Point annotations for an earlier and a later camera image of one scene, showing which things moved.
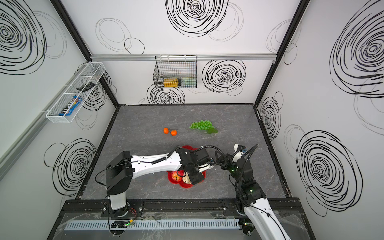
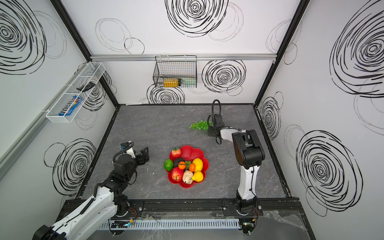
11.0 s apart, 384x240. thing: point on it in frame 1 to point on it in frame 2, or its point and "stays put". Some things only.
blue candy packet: x=71 y=106 stays put
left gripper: x=194 y=176 to x=142 y=155
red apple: x=175 y=176 stays put
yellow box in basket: x=171 y=82 stays put
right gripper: x=226 y=162 to x=213 y=128
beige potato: x=186 y=178 stays put
